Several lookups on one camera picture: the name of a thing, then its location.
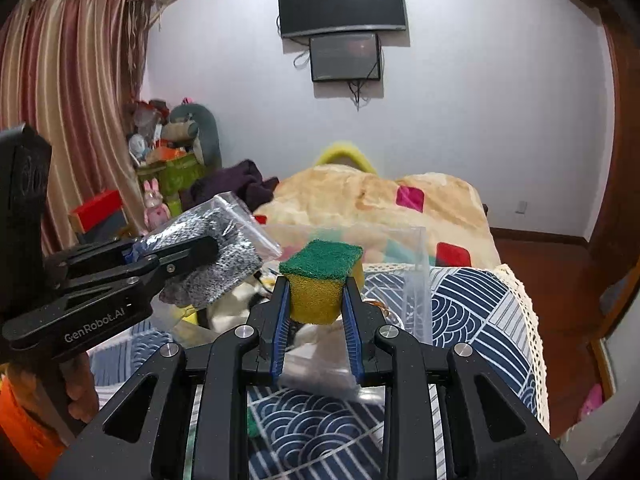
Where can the person's left hand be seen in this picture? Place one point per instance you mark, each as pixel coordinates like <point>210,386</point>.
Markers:
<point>82,390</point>

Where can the yellow sponge with green pad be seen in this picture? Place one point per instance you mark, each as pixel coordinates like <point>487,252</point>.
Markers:
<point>320,280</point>

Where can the clear plastic box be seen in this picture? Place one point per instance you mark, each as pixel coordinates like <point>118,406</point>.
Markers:
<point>415,300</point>

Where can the brown wooden door frame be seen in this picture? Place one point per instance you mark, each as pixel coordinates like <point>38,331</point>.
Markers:
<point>612,160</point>

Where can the small black wall monitor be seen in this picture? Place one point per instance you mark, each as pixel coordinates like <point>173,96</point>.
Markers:
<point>345,57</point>

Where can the large black wall television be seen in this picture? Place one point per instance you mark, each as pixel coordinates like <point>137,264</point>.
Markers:
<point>342,0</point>

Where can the blue wave pattern tablecloth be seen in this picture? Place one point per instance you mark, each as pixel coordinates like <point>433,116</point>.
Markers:
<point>495,325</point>

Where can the person's left forearm orange sleeve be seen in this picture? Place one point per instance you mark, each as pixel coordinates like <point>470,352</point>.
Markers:
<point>22,430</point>

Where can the white wall socket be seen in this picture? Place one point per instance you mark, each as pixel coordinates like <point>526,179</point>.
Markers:
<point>521,207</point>

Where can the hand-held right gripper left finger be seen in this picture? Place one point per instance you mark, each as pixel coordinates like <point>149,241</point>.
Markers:
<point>280,330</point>

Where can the pink plastic object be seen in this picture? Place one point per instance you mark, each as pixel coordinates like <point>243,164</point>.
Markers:
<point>592,402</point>

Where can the small green scouring pad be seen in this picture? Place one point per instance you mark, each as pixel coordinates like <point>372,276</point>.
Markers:
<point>253,422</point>

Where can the pink bunny toy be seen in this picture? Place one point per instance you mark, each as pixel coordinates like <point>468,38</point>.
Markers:
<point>155,207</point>

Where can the dark purple clothing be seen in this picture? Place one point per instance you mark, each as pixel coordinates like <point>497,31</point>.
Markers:
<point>235,182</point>

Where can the yellow cushion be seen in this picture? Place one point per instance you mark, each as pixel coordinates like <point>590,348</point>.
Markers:
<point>345,152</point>

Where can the beige printed blanket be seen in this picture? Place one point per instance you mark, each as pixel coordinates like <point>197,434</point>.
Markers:
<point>350,200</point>

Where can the grey green plush toy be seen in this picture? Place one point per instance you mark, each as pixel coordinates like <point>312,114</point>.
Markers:
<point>197,130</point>

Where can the red box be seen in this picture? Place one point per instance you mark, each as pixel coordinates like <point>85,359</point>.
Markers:
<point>97,207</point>

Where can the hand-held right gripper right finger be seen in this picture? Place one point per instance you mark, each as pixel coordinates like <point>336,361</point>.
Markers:
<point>352,335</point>

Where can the pile of small toys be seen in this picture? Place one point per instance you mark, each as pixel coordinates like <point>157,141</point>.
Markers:
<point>145,135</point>

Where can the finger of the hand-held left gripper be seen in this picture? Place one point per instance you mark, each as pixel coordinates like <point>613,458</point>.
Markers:
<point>100,252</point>
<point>105,310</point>

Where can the striped pink curtain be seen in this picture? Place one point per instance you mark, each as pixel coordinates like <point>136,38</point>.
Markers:
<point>65,110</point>

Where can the silver scrubber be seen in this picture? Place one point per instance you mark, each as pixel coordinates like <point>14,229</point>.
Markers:
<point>220,270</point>

